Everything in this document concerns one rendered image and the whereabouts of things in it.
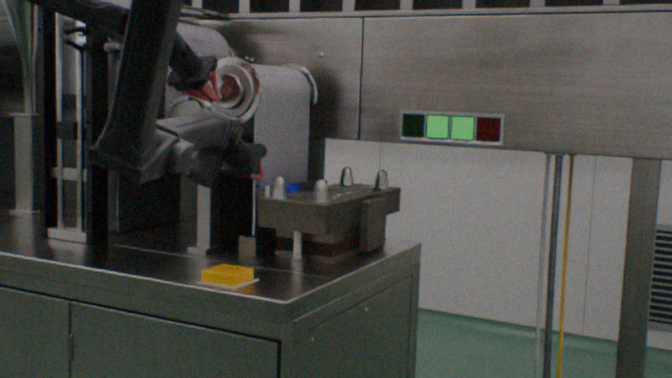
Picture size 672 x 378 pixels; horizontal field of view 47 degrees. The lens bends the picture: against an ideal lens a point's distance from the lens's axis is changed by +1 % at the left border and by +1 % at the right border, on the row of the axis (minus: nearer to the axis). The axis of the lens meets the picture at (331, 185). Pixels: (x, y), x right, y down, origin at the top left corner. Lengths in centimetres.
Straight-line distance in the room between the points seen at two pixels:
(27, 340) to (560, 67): 128
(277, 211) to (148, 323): 34
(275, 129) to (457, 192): 264
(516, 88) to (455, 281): 268
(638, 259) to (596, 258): 224
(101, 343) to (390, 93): 86
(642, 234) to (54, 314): 130
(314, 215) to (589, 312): 282
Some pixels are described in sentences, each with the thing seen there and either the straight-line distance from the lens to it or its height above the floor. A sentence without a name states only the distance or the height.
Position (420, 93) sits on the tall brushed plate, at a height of 126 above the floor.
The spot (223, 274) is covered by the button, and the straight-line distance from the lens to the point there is 139.
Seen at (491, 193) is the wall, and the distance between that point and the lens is 420.
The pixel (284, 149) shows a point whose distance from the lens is 175.
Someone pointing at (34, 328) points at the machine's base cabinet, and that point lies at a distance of 174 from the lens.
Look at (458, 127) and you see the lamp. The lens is 178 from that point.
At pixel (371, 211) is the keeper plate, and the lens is 168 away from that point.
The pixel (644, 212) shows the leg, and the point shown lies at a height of 101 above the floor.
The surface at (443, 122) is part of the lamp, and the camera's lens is 179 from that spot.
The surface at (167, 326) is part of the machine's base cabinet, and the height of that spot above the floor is 80.
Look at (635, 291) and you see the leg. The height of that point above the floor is 82.
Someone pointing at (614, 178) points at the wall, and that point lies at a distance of 408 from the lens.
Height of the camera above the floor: 125
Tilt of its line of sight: 7 degrees down
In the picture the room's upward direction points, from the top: 2 degrees clockwise
